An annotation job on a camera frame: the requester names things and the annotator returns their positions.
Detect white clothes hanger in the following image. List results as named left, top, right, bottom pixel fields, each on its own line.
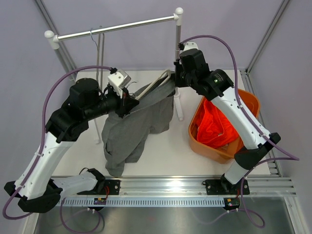
left=134, top=70, right=172, bottom=100

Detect grey shorts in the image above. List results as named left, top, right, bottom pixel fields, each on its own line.
left=101, top=78, right=175, bottom=177

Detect orange shorts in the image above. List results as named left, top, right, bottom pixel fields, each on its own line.
left=196, top=99, right=239, bottom=149

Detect grey clothes hanger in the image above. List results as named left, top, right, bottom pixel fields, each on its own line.
left=90, top=28, right=105, bottom=89

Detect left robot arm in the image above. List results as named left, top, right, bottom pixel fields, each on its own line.
left=4, top=78, right=139, bottom=213

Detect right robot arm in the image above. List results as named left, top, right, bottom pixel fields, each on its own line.
left=175, top=48, right=281, bottom=194

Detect orange plastic basket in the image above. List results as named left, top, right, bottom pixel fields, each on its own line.
left=188, top=88, right=261, bottom=164

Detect clothes rack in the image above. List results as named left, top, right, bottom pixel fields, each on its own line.
left=41, top=7, right=183, bottom=147

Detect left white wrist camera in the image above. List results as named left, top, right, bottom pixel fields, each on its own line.
left=108, top=68, right=131, bottom=98

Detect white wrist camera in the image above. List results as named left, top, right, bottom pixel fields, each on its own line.
left=178, top=41, right=198, bottom=52
left=108, top=68, right=131, bottom=98

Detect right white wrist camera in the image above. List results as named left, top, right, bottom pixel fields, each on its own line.
left=178, top=41, right=198, bottom=52

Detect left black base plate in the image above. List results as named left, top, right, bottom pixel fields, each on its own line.
left=78, top=179, right=120, bottom=195

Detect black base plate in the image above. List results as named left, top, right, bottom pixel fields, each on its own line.
left=202, top=178, right=250, bottom=195
left=78, top=179, right=120, bottom=195

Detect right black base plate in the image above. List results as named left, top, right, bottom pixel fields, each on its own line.
left=202, top=178, right=250, bottom=195

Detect white slotted cable duct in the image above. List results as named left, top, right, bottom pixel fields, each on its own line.
left=57, top=196, right=225, bottom=207

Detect aluminium rail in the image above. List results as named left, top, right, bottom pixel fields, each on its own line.
left=31, top=176, right=297, bottom=198

